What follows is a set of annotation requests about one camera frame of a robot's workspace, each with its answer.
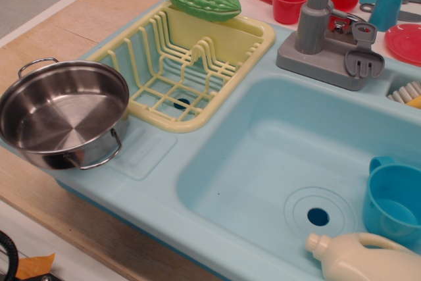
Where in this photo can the stainless steel pot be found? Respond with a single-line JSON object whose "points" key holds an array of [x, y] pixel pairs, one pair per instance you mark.
{"points": [[69, 114]]}

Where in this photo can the yellow plastic dish rack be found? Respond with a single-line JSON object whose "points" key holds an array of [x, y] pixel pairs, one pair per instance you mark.
{"points": [[181, 69]]}

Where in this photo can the red plastic cup front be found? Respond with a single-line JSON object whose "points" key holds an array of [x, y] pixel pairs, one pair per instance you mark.
{"points": [[287, 11]]}

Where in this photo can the grey toy faucet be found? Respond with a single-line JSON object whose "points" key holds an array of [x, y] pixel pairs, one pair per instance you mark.
{"points": [[310, 52]]}

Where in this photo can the grey toy spatula fork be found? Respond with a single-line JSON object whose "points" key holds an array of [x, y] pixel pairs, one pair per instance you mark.
{"points": [[362, 61]]}

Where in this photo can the blue plastic cup upside-down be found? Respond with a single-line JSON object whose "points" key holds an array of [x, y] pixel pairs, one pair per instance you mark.
{"points": [[385, 14]]}

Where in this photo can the light blue toy sink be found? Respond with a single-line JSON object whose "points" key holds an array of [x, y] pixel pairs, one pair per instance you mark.
{"points": [[284, 156]]}

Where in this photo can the red plastic plate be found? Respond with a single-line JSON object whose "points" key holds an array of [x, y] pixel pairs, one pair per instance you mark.
{"points": [[404, 42]]}

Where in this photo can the grey toy knife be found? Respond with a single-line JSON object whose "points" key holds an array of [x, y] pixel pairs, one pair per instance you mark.
{"points": [[403, 16]]}

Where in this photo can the white bristle dish brush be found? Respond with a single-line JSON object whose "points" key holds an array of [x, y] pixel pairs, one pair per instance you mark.
{"points": [[409, 94]]}

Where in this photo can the blue plastic mug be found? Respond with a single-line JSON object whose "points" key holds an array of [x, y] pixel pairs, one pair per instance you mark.
{"points": [[391, 205]]}

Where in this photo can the orange tape piece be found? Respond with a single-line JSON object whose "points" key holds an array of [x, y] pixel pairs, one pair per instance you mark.
{"points": [[34, 266]]}

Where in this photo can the cream plastic detergent bottle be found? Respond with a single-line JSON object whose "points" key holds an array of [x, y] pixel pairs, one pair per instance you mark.
{"points": [[363, 256]]}

